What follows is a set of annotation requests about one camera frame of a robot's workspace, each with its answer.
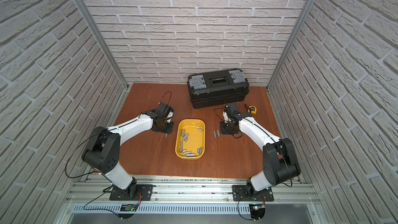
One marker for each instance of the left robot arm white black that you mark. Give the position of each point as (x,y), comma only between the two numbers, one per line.
(102,150)

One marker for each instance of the right green circuit board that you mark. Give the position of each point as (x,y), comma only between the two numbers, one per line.
(257,212)

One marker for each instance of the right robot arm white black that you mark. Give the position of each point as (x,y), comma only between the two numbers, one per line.
(279,164)

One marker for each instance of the aluminium rail frame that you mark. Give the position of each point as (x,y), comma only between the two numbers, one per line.
(189,195)

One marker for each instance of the yellow tape measure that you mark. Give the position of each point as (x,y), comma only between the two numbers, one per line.
(251,109)

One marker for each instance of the yellow plastic tray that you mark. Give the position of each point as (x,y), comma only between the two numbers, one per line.
(190,138)

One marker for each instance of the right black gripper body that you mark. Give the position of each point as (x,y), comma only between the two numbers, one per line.
(226,128)

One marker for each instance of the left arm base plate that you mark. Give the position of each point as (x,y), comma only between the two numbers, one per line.
(132,193)

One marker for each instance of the green circuit board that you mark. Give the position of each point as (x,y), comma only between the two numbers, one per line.
(257,212)
(129,207)

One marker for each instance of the black plastic toolbox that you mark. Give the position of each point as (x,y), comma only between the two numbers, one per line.
(217,88)

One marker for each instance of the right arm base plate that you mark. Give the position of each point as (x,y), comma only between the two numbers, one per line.
(245,193)

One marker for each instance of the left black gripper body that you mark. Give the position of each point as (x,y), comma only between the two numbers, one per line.
(167,127)

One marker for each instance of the silver sockets in tray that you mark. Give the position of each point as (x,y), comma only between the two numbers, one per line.
(189,143)

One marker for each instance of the left green circuit board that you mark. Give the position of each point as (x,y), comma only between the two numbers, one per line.
(129,207)

